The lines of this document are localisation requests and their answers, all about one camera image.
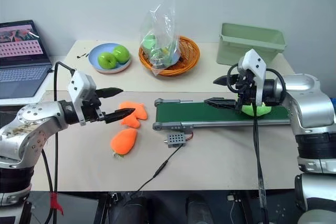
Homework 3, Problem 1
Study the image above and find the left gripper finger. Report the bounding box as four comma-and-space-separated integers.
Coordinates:
104, 108, 136, 125
96, 87, 124, 99

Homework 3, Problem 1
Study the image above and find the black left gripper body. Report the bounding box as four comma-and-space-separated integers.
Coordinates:
81, 90, 107, 125

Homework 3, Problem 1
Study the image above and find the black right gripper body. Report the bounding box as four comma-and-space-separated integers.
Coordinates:
234, 68, 257, 112

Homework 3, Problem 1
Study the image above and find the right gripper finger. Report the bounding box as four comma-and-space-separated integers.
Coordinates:
204, 98, 239, 110
213, 74, 237, 87

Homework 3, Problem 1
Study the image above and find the green plush toy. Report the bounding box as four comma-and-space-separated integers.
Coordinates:
240, 101, 271, 118

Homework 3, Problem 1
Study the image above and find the green conveyor belt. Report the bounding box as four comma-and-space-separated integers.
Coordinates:
153, 98, 292, 131

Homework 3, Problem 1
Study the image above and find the orange plush carrot toy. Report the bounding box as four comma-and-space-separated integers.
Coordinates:
110, 128, 139, 158

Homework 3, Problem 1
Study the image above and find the green apple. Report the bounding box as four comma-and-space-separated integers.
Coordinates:
112, 45, 131, 64
97, 51, 118, 70

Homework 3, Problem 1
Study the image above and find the light blue plate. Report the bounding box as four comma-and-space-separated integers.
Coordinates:
88, 43, 133, 74

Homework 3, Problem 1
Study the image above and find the pale green plastic bin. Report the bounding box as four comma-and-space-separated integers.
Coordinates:
216, 22, 286, 66

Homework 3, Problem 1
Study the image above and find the orange wicker basket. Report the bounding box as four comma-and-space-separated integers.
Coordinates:
138, 35, 201, 77

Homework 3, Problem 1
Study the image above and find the grey perforated controller box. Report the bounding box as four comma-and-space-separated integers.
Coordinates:
164, 132, 186, 149

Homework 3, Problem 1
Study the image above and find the clear plastic bag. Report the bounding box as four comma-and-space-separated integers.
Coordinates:
139, 0, 182, 77

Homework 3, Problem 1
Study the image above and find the open laptop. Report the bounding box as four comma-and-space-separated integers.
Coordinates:
0, 19, 55, 99

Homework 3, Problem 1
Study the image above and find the red tape strip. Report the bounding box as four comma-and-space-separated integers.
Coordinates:
49, 191, 64, 216

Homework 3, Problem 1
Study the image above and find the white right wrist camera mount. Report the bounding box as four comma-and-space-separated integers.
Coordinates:
240, 48, 267, 107

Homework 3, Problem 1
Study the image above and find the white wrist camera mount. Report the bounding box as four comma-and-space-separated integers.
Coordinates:
67, 70, 98, 126
240, 48, 267, 107

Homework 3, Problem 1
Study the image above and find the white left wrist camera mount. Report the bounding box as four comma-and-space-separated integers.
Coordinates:
67, 70, 98, 126

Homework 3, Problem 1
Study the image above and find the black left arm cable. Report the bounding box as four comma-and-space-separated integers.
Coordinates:
41, 61, 76, 224

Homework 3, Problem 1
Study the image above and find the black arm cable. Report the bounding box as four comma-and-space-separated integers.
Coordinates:
226, 63, 287, 224
41, 61, 76, 224

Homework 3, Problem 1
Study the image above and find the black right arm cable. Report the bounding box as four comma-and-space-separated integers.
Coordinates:
226, 63, 287, 224

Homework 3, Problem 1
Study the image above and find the thin black power cable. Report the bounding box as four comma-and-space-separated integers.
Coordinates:
130, 145, 184, 199

